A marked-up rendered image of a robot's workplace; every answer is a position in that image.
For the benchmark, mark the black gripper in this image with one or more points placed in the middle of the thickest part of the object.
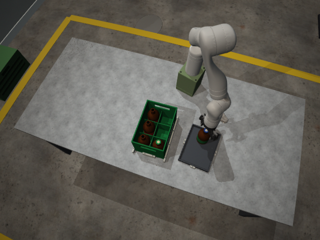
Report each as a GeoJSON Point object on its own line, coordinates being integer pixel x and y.
{"type": "Point", "coordinates": [211, 131]}

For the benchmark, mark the green crate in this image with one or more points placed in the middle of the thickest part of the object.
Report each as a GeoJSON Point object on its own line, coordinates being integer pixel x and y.
{"type": "Point", "coordinates": [163, 130]}

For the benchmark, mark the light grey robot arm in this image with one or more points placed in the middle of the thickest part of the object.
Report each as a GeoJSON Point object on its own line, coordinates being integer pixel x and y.
{"type": "Point", "coordinates": [207, 42]}

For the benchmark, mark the brown glass bottle with green label and blue cap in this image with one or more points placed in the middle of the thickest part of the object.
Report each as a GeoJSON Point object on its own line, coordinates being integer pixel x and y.
{"type": "Point", "coordinates": [203, 136]}

